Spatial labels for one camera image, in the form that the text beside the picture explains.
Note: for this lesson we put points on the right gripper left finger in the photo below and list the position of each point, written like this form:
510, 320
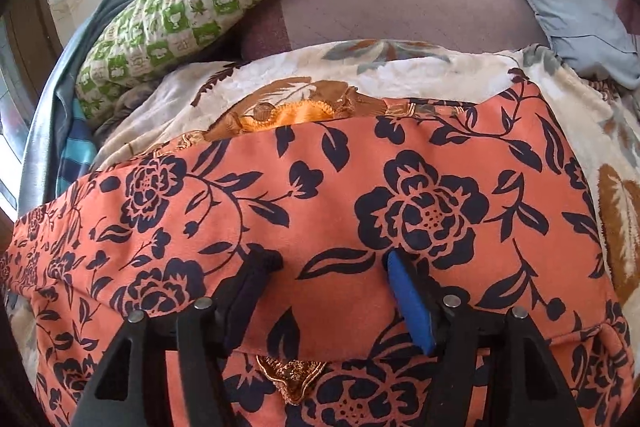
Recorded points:
130, 385

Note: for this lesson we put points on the teal striped cloth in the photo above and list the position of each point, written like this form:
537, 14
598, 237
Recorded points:
78, 152

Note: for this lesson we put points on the orange floral blouse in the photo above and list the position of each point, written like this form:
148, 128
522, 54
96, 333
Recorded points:
488, 199

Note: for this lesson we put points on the blue denim cloth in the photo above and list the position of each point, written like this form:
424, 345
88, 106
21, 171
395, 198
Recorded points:
54, 113

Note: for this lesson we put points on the leaf print blanket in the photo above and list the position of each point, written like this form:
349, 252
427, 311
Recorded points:
366, 78

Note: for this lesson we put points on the wooden glass door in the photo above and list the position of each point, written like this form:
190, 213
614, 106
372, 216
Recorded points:
29, 49

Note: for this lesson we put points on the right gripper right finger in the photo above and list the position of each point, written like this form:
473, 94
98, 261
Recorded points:
525, 385

